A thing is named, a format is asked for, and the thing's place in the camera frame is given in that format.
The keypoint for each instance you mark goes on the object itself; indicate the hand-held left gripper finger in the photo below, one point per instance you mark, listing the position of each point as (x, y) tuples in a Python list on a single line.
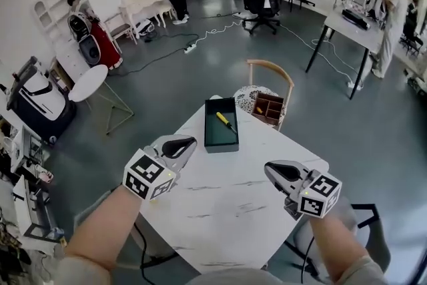
[(181, 158), (177, 140)]

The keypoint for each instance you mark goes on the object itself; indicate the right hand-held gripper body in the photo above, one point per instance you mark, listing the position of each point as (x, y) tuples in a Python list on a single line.
[(320, 193)]

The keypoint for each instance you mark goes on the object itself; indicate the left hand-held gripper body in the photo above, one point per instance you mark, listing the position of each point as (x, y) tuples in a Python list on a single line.
[(146, 177)]

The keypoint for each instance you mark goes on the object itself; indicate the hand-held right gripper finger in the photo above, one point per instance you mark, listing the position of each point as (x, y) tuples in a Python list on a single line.
[(283, 182), (290, 166)]

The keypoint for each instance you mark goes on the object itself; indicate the dark green box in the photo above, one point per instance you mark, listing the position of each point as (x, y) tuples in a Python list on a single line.
[(220, 138)]

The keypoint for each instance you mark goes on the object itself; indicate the person's left forearm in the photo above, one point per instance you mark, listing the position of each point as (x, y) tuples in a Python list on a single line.
[(110, 230)]

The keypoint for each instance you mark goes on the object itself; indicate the person's right forearm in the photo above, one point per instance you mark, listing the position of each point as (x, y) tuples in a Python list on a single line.
[(337, 243)]

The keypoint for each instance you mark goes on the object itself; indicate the brown wooden organizer box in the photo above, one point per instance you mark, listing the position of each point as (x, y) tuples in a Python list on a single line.
[(265, 119)]

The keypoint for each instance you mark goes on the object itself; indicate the patterned seat cushion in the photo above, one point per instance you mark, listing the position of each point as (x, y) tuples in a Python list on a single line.
[(245, 98)]

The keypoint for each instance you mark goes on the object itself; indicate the white power strip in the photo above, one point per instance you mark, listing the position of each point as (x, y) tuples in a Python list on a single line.
[(355, 84), (190, 49)]

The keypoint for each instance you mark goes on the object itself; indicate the pink white slippers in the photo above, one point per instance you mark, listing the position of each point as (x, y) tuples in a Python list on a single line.
[(44, 173)]

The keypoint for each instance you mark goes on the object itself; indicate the white round side table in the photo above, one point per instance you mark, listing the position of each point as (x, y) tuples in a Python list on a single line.
[(88, 83)]

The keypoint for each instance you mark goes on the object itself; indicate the wooden chair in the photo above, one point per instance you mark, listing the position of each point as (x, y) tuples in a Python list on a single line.
[(267, 62)]

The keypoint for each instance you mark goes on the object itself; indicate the person in grey shirt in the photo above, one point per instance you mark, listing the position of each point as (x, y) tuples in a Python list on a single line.
[(233, 278)]

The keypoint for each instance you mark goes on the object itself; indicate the white black device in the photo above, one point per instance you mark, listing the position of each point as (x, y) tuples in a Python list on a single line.
[(145, 27)]

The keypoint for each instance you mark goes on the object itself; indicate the white chair dark seat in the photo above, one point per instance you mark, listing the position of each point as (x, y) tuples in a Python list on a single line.
[(121, 29)]

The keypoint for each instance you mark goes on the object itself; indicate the dark blue white machine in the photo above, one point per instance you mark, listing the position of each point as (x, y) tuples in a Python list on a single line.
[(36, 100)]

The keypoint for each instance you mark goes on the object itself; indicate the white dressing table with mirror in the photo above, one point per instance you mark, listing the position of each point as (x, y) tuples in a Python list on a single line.
[(146, 5)]

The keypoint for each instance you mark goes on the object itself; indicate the white table black legs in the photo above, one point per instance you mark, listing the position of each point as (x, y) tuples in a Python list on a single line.
[(353, 35)]

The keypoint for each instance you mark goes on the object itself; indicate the black tray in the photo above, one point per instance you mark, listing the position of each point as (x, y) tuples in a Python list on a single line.
[(356, 19)]

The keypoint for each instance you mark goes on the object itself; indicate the white shelf cabinet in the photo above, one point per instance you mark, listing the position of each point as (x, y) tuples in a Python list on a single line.
[(50, 0)]

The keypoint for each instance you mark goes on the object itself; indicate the white desk black frame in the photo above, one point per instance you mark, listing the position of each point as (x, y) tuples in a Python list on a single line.
[(20, 207)]

